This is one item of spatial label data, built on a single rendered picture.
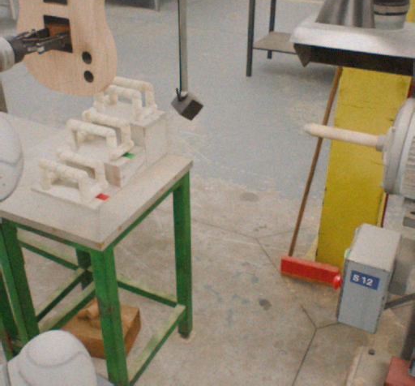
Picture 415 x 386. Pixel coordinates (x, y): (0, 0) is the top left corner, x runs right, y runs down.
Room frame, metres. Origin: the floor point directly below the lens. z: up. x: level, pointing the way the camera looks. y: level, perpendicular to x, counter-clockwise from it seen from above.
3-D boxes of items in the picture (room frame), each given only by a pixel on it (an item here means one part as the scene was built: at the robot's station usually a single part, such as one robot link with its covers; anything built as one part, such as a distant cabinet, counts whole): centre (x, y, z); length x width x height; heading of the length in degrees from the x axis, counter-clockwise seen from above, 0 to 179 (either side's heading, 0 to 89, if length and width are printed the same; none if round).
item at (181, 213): (1.71, 0.10, 0.45); 0.05 x 0.05 x 0.90; 63
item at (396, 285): (1.01, -0.50, 1.02); 0.19 x 0.04 x 0.04; 153
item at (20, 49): (1.40, 0.51, 1.45); 0.09 x 0.08 x 0.07; 152
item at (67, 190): (1.51, 0.45, 0.94); 0.27 x 0.15 x 0.01; 63
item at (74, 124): (1.61, 0.39, 1.12); 0.20 x 0.03 x 0.03; 62
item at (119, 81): (1.82, 0.28, 1.20); 0.20 x 0.03 x 0.03; 62
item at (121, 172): (1.64, 0.37, 0.98); 0.27 x 0.16 x 0.09; 63
